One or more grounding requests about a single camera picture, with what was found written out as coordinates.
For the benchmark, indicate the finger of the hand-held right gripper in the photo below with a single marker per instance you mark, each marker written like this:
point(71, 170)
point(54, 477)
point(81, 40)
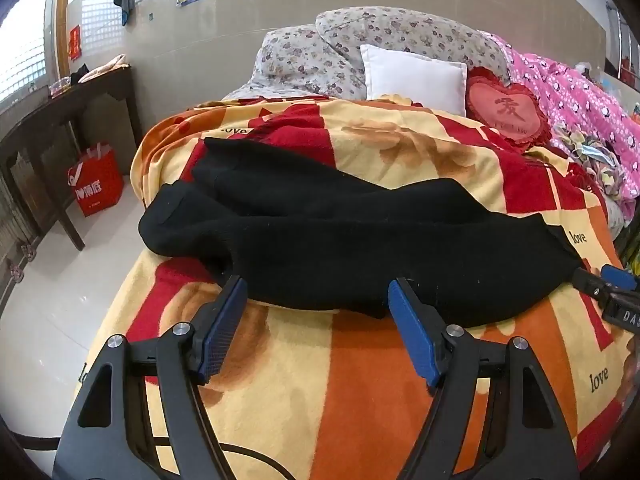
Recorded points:
point(620, 276)
point(592, 285)

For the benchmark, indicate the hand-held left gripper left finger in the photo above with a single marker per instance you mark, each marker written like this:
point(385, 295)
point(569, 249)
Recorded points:
point(225, 327)

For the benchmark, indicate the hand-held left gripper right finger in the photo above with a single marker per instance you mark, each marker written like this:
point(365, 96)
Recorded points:
point(410, 330)

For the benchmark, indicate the black pants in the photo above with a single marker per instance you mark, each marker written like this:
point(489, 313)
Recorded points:
point(300, 220)

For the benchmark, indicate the printed red yellow blanket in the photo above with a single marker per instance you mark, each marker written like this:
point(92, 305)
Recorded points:
point(350, 385)

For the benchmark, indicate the colourful floral cloth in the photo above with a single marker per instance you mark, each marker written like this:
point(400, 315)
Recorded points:
point(575, 180)

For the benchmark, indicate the blue face mask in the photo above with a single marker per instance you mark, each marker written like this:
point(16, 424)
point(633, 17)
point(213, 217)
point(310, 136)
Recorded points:
point(597, 156)

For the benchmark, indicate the red shopping bag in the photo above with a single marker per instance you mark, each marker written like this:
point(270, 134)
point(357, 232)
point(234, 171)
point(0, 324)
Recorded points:
point(97, 185)

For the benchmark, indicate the pink patterned quilt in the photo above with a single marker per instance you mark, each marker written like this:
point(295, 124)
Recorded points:
point(575, 90)

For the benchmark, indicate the red heart cushion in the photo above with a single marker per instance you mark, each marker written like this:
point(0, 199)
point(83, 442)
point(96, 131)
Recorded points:
point(505, 110)

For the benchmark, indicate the wooden lattice cabinet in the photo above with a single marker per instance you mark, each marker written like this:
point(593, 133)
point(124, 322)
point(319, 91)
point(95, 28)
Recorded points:
point(20, 230)

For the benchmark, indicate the white pillow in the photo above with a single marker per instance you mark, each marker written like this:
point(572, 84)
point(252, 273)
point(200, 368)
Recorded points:
point(415, 80)

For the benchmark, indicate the dark wooden table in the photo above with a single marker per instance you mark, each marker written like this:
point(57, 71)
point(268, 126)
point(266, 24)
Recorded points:
point(65, 110)

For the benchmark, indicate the pink cloth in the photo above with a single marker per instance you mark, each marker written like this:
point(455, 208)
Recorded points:
point(107, 65)

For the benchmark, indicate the red paper sign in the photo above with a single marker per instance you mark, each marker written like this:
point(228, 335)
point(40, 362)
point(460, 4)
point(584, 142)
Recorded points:
point(74, 42)

